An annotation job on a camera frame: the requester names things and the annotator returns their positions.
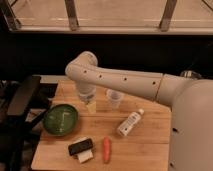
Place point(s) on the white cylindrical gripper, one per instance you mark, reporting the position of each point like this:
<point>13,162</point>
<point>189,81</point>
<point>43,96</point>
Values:
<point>86,93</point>

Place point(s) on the green ceramic bowl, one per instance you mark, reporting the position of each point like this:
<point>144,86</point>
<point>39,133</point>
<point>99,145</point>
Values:
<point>60,120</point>

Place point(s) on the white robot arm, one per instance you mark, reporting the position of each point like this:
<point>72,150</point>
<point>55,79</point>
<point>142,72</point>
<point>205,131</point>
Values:
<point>190,101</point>

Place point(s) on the clear plastic cup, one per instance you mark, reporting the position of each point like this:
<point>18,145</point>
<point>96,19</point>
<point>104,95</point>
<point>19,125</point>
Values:
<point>114,98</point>

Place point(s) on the wooden cutting board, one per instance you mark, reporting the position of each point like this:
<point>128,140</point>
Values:
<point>144,149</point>

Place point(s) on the orange carrot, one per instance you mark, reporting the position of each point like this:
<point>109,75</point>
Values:
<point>106,149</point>

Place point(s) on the white plastic bottle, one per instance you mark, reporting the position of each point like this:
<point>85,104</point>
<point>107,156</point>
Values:
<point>129,123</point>

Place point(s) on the black rectangular block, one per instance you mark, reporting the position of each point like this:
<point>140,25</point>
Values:
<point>79,147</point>

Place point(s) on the white sponge block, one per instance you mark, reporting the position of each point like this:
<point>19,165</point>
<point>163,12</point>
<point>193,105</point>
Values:
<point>85,155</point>

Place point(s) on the black chair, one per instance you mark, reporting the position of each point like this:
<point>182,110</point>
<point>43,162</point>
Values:
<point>22,107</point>

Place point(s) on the round metal dish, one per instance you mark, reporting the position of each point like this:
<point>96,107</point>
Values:
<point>190,74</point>

